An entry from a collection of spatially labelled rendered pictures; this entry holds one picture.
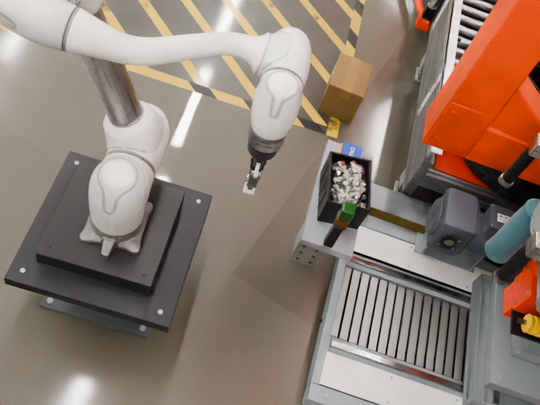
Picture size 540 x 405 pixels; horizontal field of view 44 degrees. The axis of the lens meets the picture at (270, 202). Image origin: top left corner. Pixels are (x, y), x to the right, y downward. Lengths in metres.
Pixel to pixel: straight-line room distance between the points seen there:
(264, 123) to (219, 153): 1.27
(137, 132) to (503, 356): 1.42
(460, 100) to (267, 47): 0.84
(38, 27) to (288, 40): 0.55
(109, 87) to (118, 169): 0.22
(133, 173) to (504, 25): 1.11
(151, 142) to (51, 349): 0.77
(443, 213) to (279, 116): 1.07
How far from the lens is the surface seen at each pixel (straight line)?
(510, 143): 2.34
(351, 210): 1.90
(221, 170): 2.69
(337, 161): 2.17
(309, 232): 2.08
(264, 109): 1.46
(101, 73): 1.79
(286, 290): 2.48
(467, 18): 3.42
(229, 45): 1.58
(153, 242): 2.05
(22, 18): 1.51
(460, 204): 2.43
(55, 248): 2.05
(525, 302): 2.19
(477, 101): 2.21
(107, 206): 1.87
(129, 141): 1.94
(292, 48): 1.58
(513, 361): 2.45
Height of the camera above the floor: 2.15
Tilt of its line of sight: 54 degrees down
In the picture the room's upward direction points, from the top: 23 degrees clockwise
